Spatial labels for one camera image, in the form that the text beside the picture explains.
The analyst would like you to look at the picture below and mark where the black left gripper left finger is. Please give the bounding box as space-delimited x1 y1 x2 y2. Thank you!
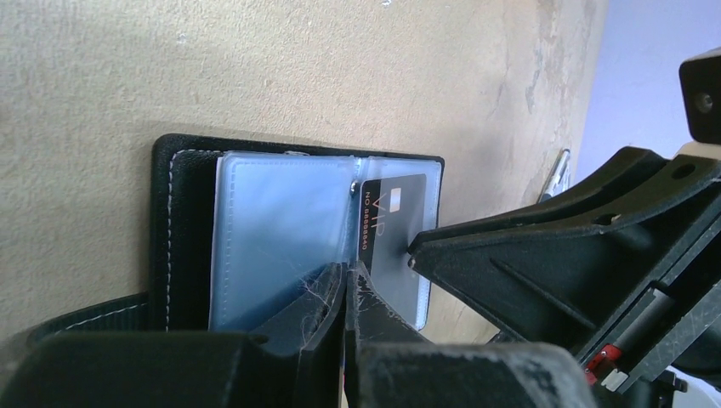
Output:
1 263 347 407

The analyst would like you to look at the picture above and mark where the black leather card holder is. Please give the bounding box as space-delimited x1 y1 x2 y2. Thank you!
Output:
28 133 446 344

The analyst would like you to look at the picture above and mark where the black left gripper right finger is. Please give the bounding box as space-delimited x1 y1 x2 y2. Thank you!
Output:
344 263 596 407

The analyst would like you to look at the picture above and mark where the black VIP card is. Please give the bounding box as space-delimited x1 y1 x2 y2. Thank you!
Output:
358 173 427 286

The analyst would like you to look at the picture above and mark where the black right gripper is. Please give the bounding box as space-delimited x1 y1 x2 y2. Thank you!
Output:
409 147 720 406

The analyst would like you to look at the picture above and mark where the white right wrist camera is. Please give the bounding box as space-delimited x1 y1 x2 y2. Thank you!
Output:
678 47 720 160

